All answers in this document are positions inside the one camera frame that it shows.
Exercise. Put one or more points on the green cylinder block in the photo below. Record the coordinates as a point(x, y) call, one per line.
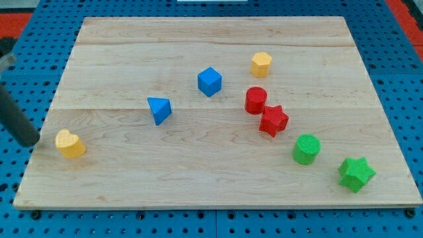
point(306, 149)

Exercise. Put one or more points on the wooden board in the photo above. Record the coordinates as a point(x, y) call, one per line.
point(209, 153)

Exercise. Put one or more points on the blue cube block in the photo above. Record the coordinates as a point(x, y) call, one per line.
point(209, 81)

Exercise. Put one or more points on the red cylinder block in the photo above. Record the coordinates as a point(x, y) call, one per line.
point(255, 100)

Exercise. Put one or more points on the blue triangle block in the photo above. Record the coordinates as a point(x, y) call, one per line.
point(160, 109)

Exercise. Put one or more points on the red star block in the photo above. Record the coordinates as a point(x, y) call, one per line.
point(273, 120)

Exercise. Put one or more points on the yellow hexagon block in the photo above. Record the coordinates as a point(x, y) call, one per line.
point(260, 64)

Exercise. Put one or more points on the yellow heart block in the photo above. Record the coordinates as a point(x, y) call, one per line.
point(69, 145)

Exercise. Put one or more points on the green star block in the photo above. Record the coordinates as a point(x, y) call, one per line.
point(355, 173)

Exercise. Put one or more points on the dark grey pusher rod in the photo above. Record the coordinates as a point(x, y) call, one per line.
point(15, 121)

